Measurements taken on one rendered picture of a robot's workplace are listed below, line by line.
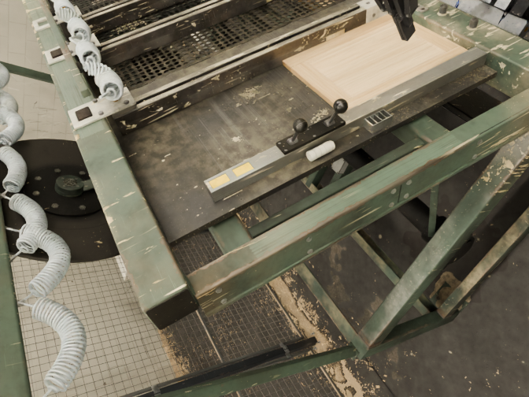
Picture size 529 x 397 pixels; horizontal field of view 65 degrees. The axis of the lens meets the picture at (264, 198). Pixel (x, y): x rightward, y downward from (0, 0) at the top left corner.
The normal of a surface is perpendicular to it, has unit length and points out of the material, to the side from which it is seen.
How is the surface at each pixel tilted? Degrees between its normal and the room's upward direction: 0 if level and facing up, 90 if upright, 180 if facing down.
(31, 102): 90
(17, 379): 90
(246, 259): 58
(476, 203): 0
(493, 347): 0
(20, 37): 90
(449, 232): 0
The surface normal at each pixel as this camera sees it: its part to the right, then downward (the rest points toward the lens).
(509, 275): -0.80, 0.05
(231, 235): -0.14, -0.63
